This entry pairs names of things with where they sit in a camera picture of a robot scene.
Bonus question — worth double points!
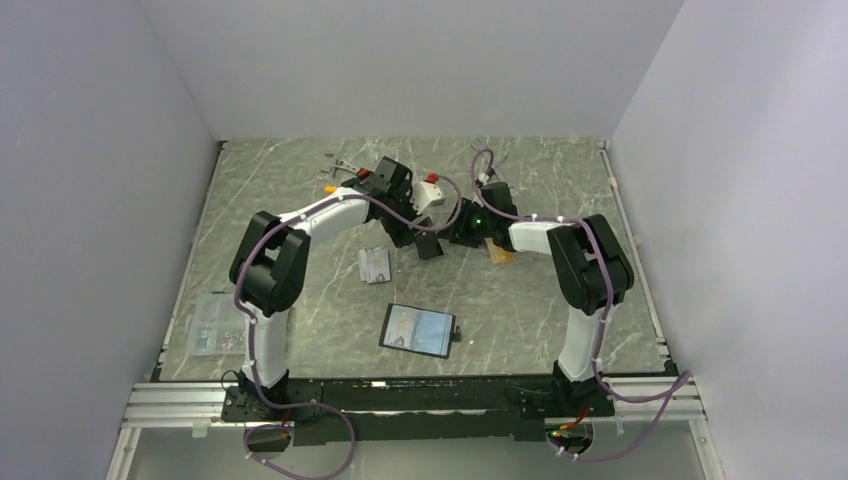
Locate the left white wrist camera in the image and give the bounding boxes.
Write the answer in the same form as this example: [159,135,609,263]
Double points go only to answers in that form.
[410,173,446,216]

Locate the silver open-end wrench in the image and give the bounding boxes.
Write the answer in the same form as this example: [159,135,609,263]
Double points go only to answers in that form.
[470,139,509,175]

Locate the aluminium frame rail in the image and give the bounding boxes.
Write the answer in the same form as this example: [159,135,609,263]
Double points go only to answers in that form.
[119,376,726,479]

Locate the red handled adjustable wrench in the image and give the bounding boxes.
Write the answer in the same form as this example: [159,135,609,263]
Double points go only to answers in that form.
[319,153,372,179]

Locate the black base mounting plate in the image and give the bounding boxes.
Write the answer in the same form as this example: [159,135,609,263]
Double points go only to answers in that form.
[221,374,615,446]

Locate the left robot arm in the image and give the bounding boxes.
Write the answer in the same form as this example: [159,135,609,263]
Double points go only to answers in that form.
[229,157,446,420]

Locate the silver VIP credit card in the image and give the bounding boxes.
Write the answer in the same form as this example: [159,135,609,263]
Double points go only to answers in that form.
[383,306,418,348]

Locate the black credit card stack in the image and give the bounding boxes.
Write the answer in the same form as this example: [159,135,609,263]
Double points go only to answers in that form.
[414,231,444,261]

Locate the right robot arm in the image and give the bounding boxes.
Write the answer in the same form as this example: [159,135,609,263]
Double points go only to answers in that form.
[443,182,635,415]

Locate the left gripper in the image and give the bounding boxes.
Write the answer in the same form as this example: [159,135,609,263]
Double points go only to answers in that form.
[381,181,433,248]

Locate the clear plastic screw box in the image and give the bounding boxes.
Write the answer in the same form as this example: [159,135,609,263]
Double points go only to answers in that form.
[186,291,247,357]

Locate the black leather card holder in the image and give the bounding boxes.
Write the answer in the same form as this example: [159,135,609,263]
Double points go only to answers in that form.
[378,303,463,359]

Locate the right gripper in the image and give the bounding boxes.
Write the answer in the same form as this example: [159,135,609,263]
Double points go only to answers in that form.
[437,198,495,248]

